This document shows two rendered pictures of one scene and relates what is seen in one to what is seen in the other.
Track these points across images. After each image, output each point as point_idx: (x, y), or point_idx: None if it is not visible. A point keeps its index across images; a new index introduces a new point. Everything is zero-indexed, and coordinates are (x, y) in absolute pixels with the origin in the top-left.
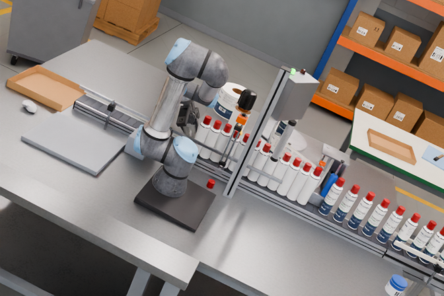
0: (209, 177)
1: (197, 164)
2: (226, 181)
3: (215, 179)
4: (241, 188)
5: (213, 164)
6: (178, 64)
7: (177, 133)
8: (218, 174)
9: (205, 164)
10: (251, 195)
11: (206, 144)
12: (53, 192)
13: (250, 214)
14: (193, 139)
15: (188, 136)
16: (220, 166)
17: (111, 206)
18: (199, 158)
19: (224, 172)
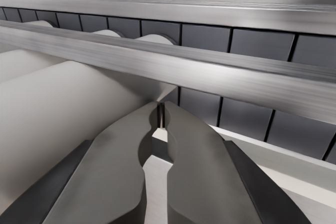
0: None
1: None
2: None
3: None
4: None
5: (68, 18)
6: None
7: (332, 75)
8: None
9: None
10: None
11: (32, 54)
12: None
13: None
14: (105, 50)
15: (155, 70)
16: (48, 21)
17: None
18: (124, 18)
19: None
